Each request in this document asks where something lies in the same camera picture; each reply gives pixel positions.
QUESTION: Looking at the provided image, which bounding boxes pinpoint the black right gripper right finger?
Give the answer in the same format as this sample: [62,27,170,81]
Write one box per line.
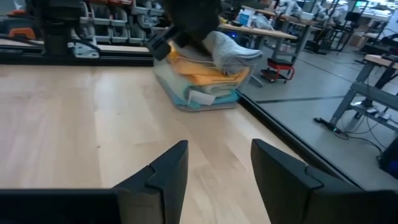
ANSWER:
[251,138,363,224]

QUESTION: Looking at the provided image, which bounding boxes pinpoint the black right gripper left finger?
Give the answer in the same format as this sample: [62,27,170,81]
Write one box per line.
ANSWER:
[112,139,190,224]

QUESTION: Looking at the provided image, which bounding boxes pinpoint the blue white container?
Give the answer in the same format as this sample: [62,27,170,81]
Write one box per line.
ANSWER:
[238,7,257,27]

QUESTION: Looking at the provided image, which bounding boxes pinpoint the wooden desk top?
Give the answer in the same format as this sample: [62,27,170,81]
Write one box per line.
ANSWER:
[363,54,398,70]
[217,22,299,41]

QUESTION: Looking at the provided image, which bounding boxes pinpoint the clear plastic bag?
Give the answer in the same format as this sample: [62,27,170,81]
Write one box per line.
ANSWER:
[251,13,275,31]

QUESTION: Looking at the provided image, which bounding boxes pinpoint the black power strip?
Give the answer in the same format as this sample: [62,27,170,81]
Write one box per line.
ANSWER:
[313,116,343,134]

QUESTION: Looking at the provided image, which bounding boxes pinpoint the grey storage bin shelf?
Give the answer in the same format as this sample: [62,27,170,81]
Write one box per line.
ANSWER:
[77,0,170,45]

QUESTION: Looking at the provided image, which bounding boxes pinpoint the red rolling stool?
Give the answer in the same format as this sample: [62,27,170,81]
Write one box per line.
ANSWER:
[260,57,296,84]

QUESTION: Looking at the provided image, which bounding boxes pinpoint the orange tool case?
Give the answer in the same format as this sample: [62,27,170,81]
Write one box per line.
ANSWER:
[7,27,37,40]

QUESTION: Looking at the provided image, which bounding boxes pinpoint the black floor cables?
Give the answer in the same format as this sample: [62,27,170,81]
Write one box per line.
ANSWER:
[338,117,387,154]

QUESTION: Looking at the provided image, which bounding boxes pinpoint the grey left arm base plate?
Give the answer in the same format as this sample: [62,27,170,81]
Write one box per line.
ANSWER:
[67,41,101,60]

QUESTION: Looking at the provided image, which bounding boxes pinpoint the grey metal table frame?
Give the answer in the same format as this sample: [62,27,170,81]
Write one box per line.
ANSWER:
[328,62,398,134]

